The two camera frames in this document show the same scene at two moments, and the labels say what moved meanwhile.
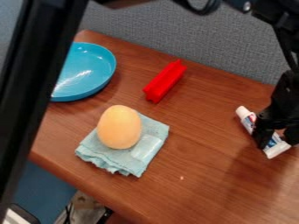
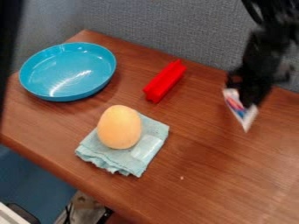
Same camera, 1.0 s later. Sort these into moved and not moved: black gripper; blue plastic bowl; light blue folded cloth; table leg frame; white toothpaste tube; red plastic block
Moved: white toothpaste tube; black gripper
Not moved: blue plastic bowl; red plastic block; light blue folded cloth; table leg frame
